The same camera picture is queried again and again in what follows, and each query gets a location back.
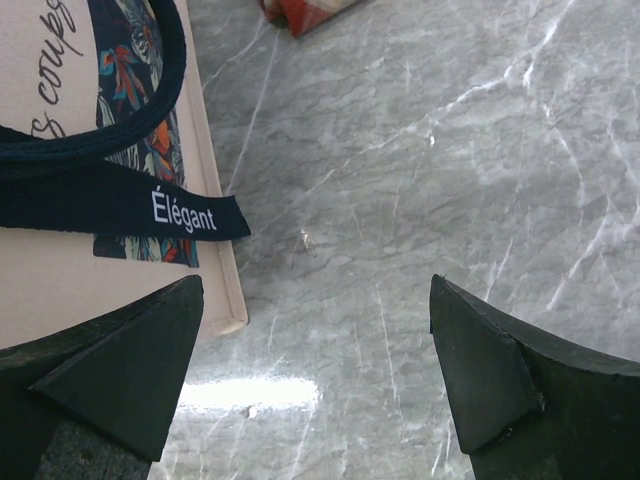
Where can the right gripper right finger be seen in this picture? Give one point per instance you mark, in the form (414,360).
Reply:
(527,404)

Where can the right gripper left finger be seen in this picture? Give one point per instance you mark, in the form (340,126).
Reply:
(96,400)

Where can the cream canvas tote bag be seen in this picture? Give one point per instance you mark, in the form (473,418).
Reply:
(51,281)

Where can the red plaid folded cloth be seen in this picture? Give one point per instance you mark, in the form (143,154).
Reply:
(301,16)

